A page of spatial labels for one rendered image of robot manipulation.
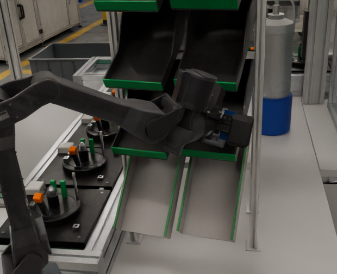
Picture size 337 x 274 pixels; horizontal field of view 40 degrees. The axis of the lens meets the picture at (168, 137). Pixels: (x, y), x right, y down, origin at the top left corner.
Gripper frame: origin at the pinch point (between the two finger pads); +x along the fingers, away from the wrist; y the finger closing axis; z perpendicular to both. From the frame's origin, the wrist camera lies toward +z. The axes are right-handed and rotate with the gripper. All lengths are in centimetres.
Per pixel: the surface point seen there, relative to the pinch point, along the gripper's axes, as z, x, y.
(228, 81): 7.9, 1.6, -0.8
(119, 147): -11.9, -0.2, 21.1
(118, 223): -30.4, 0.4, 18.8
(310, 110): -10, 121, -1
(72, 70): -24, 160, 160
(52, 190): -29, 2, 41
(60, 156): -31, 30, 60
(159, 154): -10.3, -1.4, 10.3
